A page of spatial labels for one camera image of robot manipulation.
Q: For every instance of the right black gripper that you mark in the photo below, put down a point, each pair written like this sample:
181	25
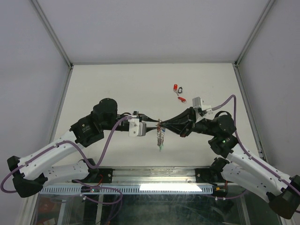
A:
183	123

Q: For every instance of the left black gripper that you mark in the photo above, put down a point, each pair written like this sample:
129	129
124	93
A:
143	117

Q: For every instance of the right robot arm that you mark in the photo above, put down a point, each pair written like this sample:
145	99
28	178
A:
236	163

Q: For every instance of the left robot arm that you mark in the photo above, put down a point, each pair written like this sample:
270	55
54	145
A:
63	159

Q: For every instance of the red tag with ring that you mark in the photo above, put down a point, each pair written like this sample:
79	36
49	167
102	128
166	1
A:
183	100

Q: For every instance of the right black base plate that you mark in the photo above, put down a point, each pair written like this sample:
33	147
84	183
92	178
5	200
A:
206	175

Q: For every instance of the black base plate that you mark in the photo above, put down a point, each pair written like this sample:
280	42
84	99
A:
206	175
99	175

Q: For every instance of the aluminium mounting rail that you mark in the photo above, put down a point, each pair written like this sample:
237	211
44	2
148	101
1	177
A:
152	174

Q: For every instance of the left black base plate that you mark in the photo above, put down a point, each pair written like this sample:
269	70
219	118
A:
99	175

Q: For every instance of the white slotted cable duct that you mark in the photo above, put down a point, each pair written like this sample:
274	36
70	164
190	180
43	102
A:
147	189

